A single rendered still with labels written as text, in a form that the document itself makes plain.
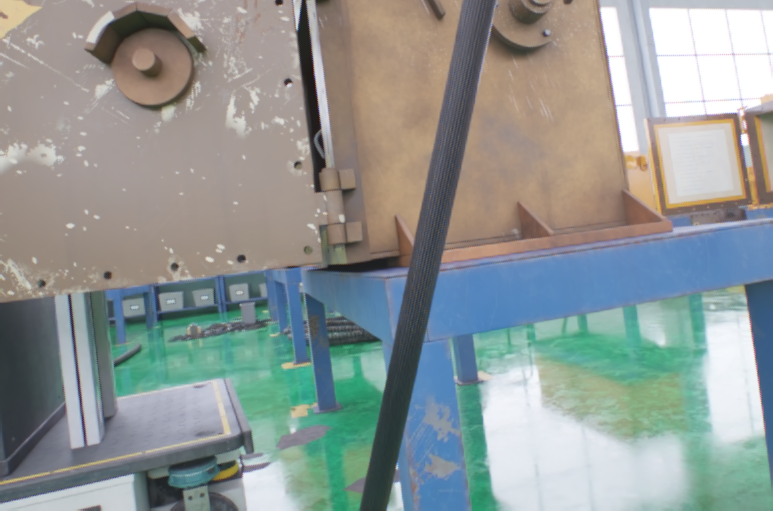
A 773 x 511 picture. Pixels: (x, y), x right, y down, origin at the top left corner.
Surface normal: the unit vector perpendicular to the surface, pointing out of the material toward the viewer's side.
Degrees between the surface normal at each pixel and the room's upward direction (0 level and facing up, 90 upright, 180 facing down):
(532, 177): 90
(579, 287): 90
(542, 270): 90
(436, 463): 90
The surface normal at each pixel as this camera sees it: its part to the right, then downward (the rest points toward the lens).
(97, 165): 0.04, -0.06
